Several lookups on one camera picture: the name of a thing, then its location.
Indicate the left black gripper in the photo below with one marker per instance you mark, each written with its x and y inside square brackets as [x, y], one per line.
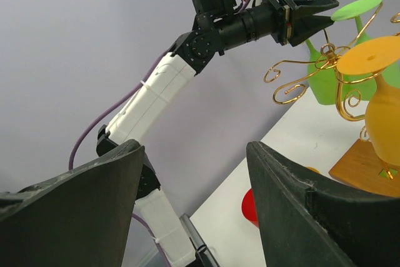
[270, 18]

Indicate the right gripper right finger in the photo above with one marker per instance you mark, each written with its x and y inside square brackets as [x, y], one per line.
[307, 219]

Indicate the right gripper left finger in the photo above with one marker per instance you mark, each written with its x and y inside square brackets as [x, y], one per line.
[79, 218]

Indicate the orange wine glass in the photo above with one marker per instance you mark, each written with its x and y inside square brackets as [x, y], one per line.
[382, 112]
[314, 170]

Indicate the red wine glass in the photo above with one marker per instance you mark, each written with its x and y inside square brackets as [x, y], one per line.
[248, 208]

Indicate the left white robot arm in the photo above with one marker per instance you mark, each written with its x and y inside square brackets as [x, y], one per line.
[184, 60]

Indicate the gold wire wine glass rack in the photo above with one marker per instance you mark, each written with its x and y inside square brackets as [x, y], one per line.
[359, 166]

